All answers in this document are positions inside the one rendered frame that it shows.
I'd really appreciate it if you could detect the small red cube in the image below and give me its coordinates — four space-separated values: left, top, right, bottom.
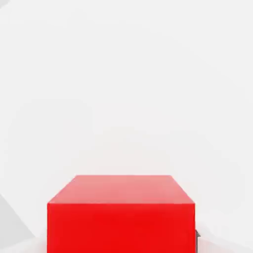
46 174 196 253

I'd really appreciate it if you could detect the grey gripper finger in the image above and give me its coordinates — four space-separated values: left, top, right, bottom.
195 229 202 253

